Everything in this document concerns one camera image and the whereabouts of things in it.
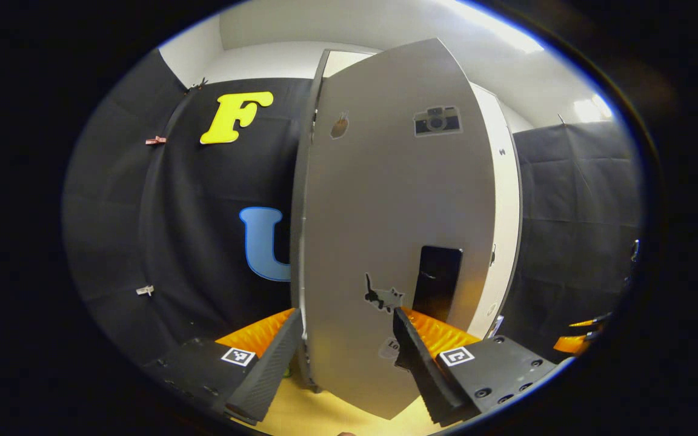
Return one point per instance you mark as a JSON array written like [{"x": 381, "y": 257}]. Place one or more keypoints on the silver clip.
[{"x": 145, "y": 290}]

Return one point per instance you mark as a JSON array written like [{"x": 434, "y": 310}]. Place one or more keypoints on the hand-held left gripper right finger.
[{"x": 425, "y": 369}]

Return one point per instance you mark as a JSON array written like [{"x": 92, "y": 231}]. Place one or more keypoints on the black backdrop cloth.
[{"x": 143, "y": 212}]

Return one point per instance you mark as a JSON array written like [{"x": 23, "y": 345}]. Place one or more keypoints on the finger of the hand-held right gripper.
[
  {"x": 588, "y": 324},
  {"x": 573, "y": 345}
]

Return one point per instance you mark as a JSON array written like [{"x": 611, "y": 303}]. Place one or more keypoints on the white shoe cabinet door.
[
  {"x": 506, "y": 212},
  {"x": 385, "y": 200}
]

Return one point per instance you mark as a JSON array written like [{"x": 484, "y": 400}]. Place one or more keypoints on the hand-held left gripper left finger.
[{"x": 267, "y": 372}]

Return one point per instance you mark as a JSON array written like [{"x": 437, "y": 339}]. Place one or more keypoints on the small ceiling light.
[{"x": 591, "y": 109}]

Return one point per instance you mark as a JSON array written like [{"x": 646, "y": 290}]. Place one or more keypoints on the pink clip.
[{"x": 156, "y": 140}]

